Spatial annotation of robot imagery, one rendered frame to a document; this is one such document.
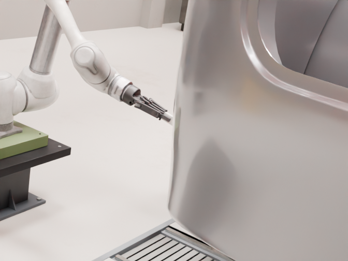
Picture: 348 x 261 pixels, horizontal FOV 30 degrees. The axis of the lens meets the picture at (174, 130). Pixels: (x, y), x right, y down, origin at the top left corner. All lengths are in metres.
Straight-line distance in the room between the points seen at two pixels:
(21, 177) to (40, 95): 0.40
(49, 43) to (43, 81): 0.18
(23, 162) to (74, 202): 0.47
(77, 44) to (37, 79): 0.68
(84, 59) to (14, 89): 0.74
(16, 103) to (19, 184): 0.39
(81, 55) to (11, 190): 1.00
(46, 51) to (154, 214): 0.95
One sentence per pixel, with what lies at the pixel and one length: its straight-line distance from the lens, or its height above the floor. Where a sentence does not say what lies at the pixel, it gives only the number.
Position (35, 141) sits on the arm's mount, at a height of 0.34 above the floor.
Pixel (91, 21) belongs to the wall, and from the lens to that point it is 7.31.
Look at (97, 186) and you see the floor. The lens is 3.44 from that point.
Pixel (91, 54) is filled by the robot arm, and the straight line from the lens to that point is 2.29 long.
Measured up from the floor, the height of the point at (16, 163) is 0.30.
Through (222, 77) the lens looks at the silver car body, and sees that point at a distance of 1.19.
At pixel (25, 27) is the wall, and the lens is 6.59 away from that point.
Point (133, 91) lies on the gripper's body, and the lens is 2.42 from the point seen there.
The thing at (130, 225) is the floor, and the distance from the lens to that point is 3.10.
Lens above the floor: 1.43
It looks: 19 degrees down
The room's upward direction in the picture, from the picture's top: 10 degrees clockwise
